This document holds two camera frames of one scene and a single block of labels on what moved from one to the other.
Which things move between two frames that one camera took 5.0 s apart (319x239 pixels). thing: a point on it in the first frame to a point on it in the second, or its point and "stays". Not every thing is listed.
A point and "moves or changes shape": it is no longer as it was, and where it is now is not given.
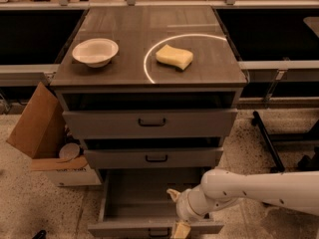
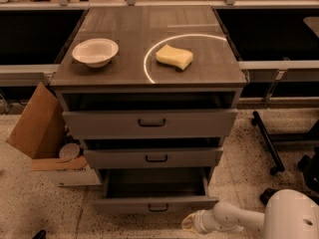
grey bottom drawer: [136, 201] moves or changes shape
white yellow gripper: [181, 205] to [201, 222]
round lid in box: [69, 151] stays
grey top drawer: [150, 123] stays
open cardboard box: [40, 132] stays
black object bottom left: [40, 235] stays
